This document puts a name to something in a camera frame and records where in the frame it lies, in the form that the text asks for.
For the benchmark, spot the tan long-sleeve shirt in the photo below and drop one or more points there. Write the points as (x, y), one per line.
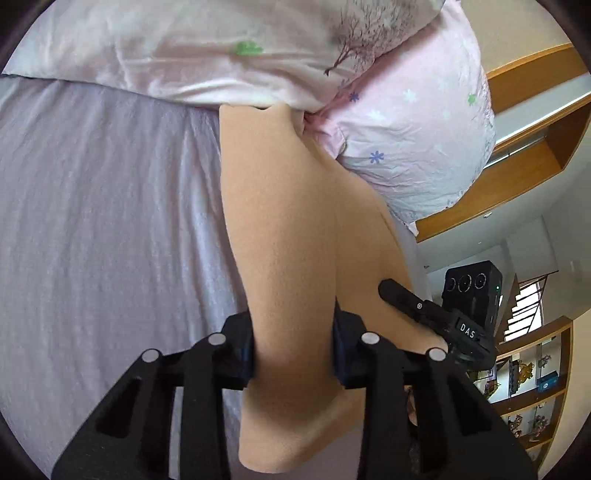
(308, 237)

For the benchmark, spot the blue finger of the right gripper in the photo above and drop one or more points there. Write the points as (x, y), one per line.
(402, 299)

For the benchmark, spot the wooden headboard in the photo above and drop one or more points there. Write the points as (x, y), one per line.
(542, 102)

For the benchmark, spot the white floral pillow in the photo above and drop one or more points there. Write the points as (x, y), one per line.
(210, 53)

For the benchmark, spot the staircase with railing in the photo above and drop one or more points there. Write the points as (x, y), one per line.
(524, 310)

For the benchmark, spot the pink floral pillow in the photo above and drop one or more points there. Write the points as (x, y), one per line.
(419, 125)

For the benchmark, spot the lavender bed sheet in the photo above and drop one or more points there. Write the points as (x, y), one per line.
(112, 241)

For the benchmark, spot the black camera box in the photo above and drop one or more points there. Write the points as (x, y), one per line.
(475, 291)

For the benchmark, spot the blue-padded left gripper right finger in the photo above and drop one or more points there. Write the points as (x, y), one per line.
(423, 417)

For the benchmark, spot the wooden shelf unit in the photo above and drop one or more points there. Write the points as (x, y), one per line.
(528, 384)

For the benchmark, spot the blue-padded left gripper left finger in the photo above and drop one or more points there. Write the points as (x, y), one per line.
(127, 435)

